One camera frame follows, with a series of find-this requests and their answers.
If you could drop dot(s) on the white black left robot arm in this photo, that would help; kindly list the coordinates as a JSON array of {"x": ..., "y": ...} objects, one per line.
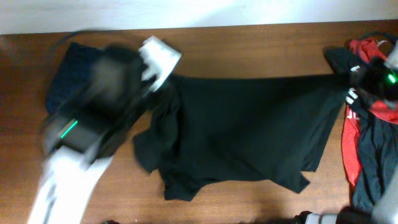
[{"x": 94, "y": 100}]

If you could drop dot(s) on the black t-shirt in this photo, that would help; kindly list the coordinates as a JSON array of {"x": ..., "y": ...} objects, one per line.
[{"x": 205, "y": 131}]

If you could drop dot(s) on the folded navy blue garment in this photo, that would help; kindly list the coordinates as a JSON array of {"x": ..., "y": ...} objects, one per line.
[{"x": 73, "y": 73}]

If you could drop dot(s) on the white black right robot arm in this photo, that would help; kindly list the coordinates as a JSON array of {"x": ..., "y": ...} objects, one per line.
[{"x": 384, "y": 212}]

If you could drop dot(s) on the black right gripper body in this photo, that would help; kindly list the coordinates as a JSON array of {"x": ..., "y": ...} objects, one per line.
[{"x": 376, "y": 84}]

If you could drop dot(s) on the red garment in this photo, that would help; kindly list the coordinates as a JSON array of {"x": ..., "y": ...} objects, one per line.
[{"x": 366, "y": 49}]

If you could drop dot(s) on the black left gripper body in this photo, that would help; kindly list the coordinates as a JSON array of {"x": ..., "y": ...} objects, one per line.
[{"x": 159, "y": 86}]

